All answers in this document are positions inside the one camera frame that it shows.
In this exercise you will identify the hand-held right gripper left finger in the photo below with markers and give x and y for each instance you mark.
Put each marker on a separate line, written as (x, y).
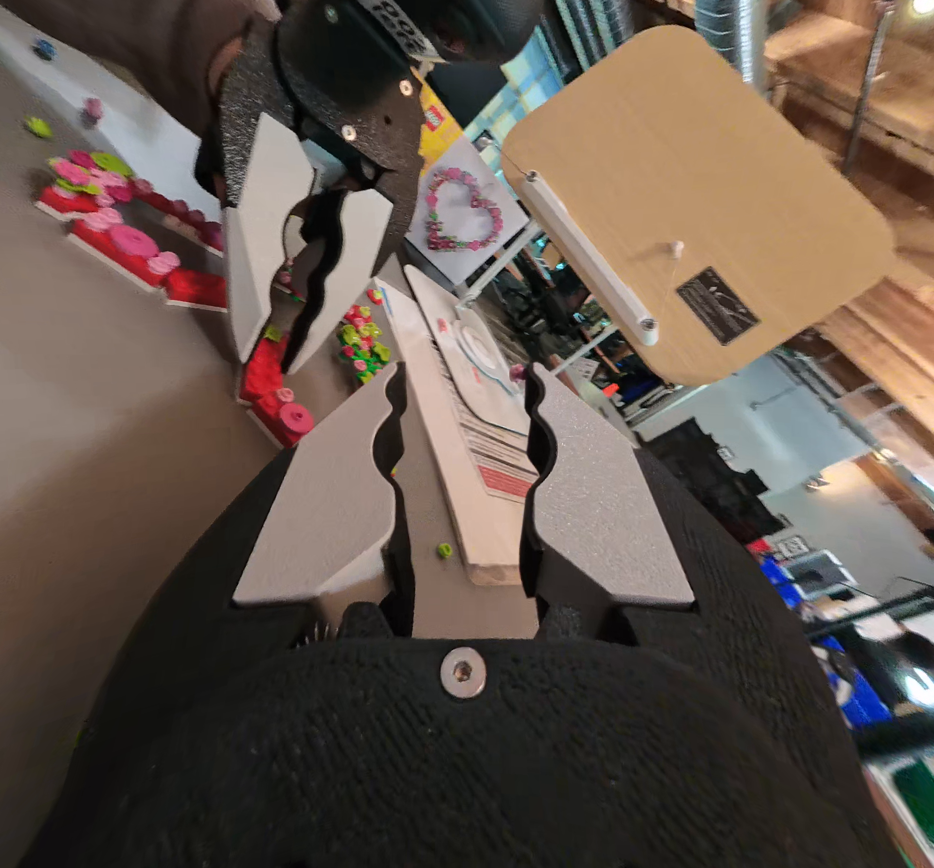
(314, 510)

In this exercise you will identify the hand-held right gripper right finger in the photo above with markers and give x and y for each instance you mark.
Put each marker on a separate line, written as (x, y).
(605, 510)

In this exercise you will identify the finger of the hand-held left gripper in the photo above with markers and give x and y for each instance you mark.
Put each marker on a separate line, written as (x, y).
(259, 241)
(350, 255)

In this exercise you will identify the red lego heart with flowers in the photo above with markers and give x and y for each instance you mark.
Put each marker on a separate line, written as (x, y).
(124, 244)

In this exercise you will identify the person's left forearm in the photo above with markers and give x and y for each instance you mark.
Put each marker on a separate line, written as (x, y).
(109, 7)

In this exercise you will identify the lego box with heart picture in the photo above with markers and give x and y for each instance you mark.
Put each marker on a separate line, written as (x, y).
(474, 241)

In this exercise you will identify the small pink lego piece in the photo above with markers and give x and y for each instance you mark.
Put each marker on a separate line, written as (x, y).
(516, 373)

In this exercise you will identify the small pink lego flower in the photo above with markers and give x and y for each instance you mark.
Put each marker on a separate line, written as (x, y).
(93, 108)

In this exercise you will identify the small green lego flower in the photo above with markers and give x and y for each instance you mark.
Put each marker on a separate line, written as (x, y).
(38, 126)

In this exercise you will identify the small blue lego piece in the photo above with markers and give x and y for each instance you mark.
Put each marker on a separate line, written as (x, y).
(44, 48)

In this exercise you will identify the green lego baseplate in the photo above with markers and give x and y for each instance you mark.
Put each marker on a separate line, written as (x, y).
(916, 795)

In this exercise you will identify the person's left hand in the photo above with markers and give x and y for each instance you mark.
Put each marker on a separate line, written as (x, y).
(225, 64)

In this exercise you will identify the beige paper bag, red label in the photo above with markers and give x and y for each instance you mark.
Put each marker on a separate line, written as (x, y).
(503, 467)

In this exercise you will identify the black cabinet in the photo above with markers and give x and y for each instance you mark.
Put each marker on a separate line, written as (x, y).
(715, 478)

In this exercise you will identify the blue storage bin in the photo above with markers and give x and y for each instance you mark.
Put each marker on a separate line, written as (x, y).
(865, 700)

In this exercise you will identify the tan wooden board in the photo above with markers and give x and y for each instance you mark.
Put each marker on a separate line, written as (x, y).
(693, 153)

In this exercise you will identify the metal conduit pipe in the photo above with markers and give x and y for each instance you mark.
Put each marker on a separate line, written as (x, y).
(872, 80)

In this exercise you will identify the ceiling lamp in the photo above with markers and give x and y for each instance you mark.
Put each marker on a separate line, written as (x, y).
(923, 1)

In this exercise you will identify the white metal bracket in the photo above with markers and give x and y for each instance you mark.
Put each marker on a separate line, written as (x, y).
(584, 255)

